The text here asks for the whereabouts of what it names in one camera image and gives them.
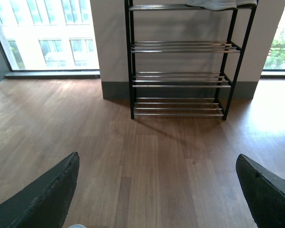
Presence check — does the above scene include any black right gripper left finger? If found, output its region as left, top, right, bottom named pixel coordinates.
left=0, top=152, right=80, bottom=228

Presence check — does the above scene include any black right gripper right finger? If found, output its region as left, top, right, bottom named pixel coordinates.
left=236, top=154, right=285, bottom=228

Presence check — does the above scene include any grey knit sneaker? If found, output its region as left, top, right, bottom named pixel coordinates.
left=185, top=0, right=257, bottom=11

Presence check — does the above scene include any black metal shoe rack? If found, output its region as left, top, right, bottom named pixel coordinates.
left=124, top=0, right=258, bottom=119

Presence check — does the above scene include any white slipper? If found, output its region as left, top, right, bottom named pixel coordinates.
left=68, top=224, right=87, bottom=228

